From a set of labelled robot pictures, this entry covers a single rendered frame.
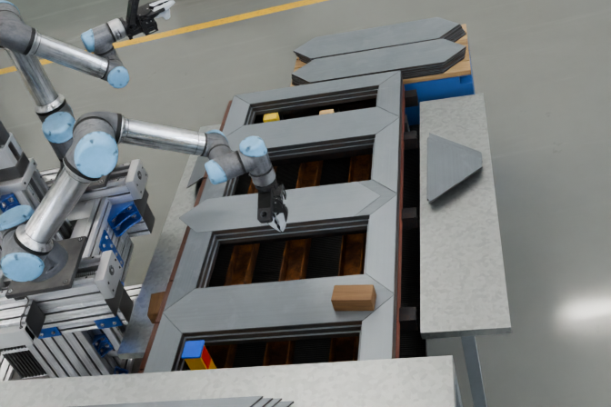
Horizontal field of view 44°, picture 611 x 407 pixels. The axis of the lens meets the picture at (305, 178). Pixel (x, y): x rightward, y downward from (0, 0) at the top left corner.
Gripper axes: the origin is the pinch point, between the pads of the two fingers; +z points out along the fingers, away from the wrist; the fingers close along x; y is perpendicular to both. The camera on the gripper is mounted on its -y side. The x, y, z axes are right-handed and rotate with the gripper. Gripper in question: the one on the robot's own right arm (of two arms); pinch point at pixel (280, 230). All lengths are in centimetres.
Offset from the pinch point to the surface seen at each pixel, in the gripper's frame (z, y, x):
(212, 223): 5.7, 13.4, 28.8
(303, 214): 5.6, 12.6, -4.8
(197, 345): 3.9, -42.1, 20.4
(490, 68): 92, 223, -75
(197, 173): 21, 62, 51
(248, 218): 5.7, 13.8, 15.2
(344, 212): 5.6, 11.8, -19.3
